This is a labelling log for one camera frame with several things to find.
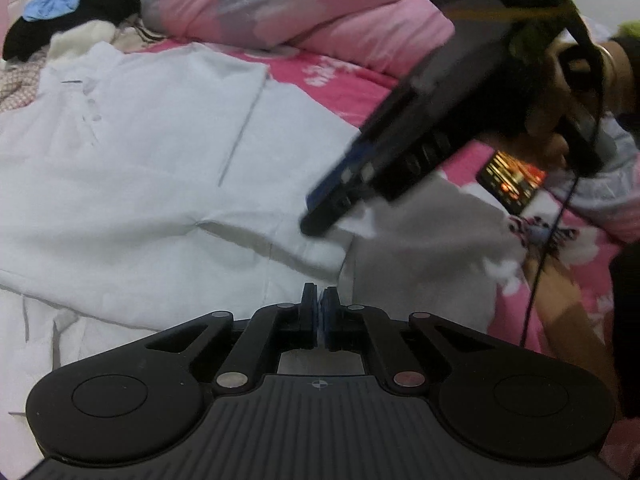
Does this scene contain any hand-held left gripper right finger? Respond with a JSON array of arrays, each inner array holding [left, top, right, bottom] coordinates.
[[322, 286, 493, 396]]

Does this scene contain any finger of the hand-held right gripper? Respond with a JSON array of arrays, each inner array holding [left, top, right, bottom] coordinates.
[[299, 82, 477, 238]]

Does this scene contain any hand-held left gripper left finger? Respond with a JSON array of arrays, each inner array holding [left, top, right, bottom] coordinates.
[[145, 282, 319, 396]]

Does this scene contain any white t-shirt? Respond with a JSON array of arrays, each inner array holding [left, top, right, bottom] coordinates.
[[0, 42, 366, 426]]

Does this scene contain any person's right forearm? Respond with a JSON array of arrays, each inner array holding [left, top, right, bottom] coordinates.
[[612, 20, 640, 121]]

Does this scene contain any person's right hand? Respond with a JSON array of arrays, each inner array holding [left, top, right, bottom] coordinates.
[[522, 40, 618, 168]]

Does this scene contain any pink floral blanket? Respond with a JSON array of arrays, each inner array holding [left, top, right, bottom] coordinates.
[[150, 40, 640, 480]]

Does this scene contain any silver bangle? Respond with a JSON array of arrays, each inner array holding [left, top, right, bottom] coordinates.
[[597, 44, 617, 81]]

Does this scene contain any smartphone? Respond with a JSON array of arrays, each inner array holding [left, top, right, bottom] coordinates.
[[475, 149, 548, 216]]

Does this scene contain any pink grey quilt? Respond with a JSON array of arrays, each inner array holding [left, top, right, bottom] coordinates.
[[142, 0, 640, 246]]

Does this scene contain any person's leg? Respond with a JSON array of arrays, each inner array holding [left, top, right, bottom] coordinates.
[[522, 255, 621, 403]]

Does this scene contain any beige garment with black print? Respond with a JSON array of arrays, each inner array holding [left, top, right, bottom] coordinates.
[[112, 25, 166, 53]]

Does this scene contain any pink checkered garment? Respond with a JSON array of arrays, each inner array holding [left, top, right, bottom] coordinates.
[[0, 57, 46, 113]]

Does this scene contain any black cable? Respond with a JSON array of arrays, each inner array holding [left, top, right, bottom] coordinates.
[[520, 105, 603, 348]]

